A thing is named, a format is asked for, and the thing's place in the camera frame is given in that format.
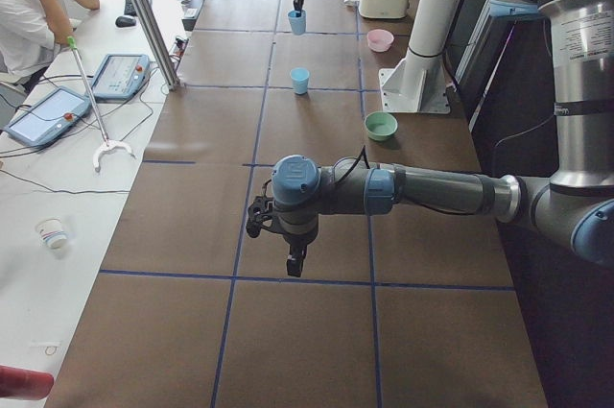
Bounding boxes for teach pendant far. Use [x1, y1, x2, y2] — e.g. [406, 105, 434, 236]
[90, 54, 151, 103]

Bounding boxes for paper cup on desk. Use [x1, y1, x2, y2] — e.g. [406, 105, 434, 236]
[35, 218, 68, 250]

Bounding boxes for aluminium frame post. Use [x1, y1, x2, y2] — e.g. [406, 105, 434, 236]
[131, 0, 180, 91]

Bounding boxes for pink bowl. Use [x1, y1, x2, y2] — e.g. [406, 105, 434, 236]
[366, 29, 394, 53]

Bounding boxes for black computer mouse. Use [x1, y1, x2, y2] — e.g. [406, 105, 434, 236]
[115, 15, 136, 28]

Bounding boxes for green bowl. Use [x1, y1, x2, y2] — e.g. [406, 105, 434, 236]
[364, 111, 398, 142]

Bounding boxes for red cylinder object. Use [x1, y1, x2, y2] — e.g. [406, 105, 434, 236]
[1, 366, 55, 400]

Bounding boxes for white grabber stick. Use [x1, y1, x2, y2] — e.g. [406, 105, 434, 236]
[67, 36, 135, 173]

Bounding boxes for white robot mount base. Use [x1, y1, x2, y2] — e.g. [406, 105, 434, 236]
[379, 0, 461, 115]

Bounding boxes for black camera cable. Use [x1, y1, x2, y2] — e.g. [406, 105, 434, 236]
[330, 144, 370, 188]

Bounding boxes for teach pendant near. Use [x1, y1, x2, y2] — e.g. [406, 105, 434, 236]
[5, 87, 90, 148]

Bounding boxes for seated person white shirt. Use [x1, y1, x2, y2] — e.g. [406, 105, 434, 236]
[1, 0, 100, 92]

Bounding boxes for teach pendant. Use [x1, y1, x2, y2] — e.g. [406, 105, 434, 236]
[90, 54, 151, 103]
[5, 87, 90, 148]

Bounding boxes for light blue cup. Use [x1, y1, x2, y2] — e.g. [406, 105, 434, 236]
[288, 10, 306, 36]
[290, 67, 310, 95]

